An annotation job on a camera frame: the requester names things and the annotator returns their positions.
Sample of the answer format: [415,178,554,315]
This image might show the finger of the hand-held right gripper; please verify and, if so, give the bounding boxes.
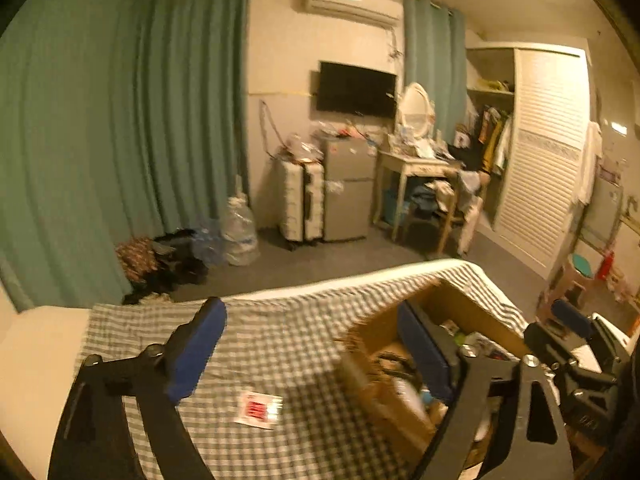
[550,299,607,339]
[523,321,572,362]

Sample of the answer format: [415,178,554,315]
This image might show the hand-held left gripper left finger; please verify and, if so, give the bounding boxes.
[47,296,229,480]

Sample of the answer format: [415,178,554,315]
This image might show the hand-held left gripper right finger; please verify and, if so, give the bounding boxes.
[397,300,574,480]

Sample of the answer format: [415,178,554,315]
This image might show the cardboard box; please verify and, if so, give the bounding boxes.
[334,272,601,467]

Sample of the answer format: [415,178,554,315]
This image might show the stool with teal seat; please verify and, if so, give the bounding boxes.
[537,254,602,322]

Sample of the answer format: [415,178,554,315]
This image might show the red bottle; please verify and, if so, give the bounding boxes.
[594,250,615,282]

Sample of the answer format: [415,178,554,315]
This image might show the white sachet red label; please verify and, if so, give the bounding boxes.
[236,388,284,431]

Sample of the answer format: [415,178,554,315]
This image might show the pile of dark clothes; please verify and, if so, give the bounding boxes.
[115,229,212,307]

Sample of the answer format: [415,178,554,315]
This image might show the grey white checked blanket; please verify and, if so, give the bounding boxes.
[80,257,532,480]

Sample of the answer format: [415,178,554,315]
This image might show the bluish water bottle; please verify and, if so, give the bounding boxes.
[192,220,226,267]

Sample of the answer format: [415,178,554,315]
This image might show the clear large water bottle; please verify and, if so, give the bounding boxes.
[220,195,261,267]

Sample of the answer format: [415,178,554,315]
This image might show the wooden chair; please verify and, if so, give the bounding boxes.
[400,167,489,257]

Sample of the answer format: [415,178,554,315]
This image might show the white hanging garment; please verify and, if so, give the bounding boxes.
[579,120,604,207]

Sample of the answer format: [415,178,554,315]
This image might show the cream mattress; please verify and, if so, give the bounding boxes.
[0,305,94,467]

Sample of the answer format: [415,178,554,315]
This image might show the white louvred wardrobe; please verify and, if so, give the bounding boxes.
[465,45,592,282]

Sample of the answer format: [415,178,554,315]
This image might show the white suitcase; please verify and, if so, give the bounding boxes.
[272,157,326,252]

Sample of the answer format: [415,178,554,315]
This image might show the small grey fridge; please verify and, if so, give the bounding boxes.
[320,135,379,244]

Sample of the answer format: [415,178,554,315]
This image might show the white dressing desk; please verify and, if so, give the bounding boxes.
[372,146,464,244]

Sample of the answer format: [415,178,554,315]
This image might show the hanging clothes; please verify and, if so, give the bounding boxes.
[470,104,516,177]

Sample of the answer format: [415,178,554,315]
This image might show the plastic bag on suitcase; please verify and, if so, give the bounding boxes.
[277,132,326,164]

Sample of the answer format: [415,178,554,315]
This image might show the wide green curtain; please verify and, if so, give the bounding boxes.
[0,0,252,312]

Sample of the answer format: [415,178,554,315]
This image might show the white oval mirror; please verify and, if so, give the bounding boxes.
[395,82,436,142]

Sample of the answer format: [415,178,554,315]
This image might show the narrow green curtain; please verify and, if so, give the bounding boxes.
[402,0,469,142]

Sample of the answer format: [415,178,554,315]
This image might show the white air conditioner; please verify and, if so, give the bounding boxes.
[300,0,404,29]

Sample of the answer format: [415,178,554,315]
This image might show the wall cable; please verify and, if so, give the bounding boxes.
[258,100,287,157]

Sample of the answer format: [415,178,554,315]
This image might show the black wall television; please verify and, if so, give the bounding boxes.
[315,60,399,121]

